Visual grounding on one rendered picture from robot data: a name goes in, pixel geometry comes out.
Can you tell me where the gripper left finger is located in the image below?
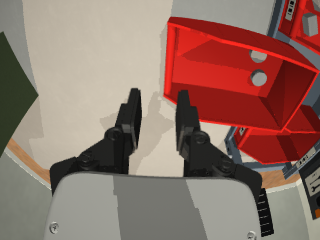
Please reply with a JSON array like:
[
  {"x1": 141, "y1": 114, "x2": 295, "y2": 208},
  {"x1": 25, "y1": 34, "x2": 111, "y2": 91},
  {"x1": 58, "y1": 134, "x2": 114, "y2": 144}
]
[{"x1": 49, "y1": 88, "x2": 142, "y2": 197}]

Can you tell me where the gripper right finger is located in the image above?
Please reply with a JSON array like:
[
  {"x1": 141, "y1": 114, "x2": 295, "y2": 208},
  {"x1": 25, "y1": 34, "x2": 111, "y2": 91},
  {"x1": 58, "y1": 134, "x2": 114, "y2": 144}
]
[{"x1": 175, "y1": 90, "x2": 262, "y2": 206}]

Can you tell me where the grey metal shelf rack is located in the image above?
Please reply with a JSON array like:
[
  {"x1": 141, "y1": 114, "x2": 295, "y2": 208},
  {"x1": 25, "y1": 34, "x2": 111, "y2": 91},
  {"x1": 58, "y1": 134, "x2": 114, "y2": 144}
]
[{"x1": 224, "y1": 0, "x2": 320, "y2": 180}]

